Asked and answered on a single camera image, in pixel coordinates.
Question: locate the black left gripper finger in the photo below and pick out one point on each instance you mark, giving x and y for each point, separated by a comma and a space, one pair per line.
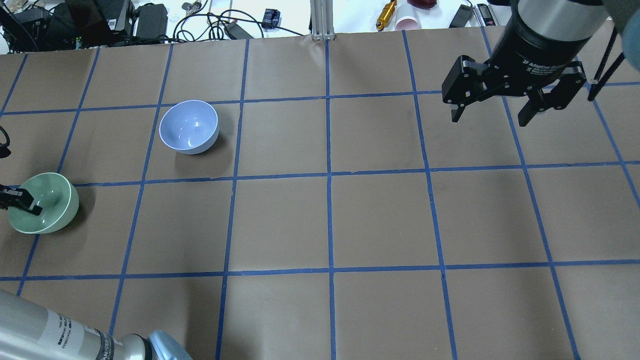
20, 199

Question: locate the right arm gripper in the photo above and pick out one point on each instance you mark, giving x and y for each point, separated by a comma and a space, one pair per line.
531, 56

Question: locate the green bowl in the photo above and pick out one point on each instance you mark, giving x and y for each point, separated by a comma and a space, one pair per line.
54, 195

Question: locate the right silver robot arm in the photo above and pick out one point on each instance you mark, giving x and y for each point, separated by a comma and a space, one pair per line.
624, 13

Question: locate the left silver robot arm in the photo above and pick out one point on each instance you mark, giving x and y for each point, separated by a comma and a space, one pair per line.
32, 332

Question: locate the blue bowl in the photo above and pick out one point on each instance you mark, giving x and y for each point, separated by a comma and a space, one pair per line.
190, 127

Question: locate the red mango fruit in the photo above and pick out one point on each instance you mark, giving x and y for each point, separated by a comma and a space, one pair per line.
423, 4

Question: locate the gold metal tool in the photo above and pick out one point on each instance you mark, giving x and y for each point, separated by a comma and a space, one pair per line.
385, 15

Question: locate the black power adapter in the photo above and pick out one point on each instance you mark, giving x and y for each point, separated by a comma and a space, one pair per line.
152, 22

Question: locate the brown paper table cover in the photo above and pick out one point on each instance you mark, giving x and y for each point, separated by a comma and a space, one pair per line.
340, 215

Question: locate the small blue device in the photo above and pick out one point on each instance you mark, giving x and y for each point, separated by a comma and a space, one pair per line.
271, 19

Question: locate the aluminium frame post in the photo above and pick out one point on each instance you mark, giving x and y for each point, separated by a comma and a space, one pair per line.
322, 20

